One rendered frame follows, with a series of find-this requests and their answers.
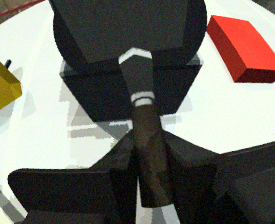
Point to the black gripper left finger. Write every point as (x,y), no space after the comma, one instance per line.
(109,187)

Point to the black l-shaped bar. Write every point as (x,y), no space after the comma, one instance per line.
(7,63)

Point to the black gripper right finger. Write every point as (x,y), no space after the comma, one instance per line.
(201,177)

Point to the red rectangular block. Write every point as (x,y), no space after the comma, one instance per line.
(246,54)

